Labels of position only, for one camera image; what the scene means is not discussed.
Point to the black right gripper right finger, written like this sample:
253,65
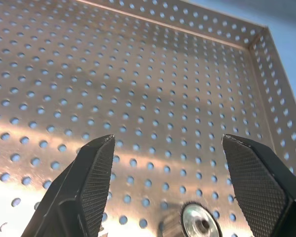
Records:
261,185

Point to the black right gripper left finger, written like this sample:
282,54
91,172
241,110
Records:
88,185

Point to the perforated metal tray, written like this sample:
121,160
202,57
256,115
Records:
138,74

